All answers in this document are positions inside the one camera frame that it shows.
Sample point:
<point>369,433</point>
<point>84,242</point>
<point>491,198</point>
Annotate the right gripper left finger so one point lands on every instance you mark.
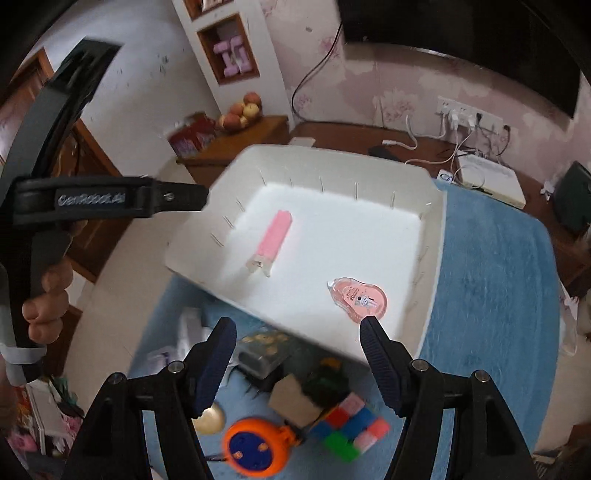
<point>111,441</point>

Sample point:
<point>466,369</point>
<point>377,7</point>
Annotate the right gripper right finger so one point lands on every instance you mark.
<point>486,442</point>

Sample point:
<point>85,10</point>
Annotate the gold round compact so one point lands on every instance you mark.
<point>211,421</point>

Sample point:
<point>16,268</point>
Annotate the multicolour puzzle cube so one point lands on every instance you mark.
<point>350,429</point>

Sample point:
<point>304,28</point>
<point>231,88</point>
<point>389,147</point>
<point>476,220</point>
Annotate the white instant camera box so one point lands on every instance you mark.
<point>189,330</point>

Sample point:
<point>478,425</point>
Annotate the orange blue round toy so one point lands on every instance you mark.
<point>258,448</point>

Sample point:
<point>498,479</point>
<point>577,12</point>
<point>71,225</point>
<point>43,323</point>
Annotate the beige angular box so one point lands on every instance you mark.
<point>289,402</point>

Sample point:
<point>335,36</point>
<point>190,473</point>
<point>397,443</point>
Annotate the pink correction tape dispenser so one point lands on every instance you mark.
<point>358,299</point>

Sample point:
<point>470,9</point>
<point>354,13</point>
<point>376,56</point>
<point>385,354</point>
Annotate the pink comb case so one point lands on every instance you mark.
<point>271,243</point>

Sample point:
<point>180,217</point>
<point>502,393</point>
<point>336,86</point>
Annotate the left human hand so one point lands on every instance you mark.
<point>43,313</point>

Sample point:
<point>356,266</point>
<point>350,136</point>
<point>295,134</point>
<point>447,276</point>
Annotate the clear box with gold items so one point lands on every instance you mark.
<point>260,353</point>

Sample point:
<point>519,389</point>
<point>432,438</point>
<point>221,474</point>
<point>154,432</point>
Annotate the blue fluffy table mat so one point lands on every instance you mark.
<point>496,309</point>

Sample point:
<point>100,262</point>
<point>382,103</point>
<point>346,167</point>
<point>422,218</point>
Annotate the bowl of peaches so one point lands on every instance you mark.
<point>242,114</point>

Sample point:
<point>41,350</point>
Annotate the pink dumbbells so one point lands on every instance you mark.
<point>235,57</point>

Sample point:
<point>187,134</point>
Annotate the dark green speaker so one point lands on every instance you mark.
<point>571,200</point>

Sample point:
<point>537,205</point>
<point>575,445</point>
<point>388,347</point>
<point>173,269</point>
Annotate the white router box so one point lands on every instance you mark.
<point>493,179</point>

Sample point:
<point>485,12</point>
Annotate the white plastic storage bin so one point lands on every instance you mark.
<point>378,221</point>

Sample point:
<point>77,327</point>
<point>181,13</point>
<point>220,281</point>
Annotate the wooden tv cabinet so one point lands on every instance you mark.
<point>207,151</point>

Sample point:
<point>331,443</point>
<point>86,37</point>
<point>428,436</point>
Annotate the white remote pad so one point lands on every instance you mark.
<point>302,141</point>

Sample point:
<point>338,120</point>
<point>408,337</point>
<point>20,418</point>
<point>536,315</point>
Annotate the black phone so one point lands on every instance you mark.
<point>381,151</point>

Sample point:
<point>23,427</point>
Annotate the white wall power strip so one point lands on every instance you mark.
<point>460,114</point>

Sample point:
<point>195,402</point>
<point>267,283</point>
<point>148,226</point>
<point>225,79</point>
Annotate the black wall television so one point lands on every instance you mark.
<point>506,37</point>

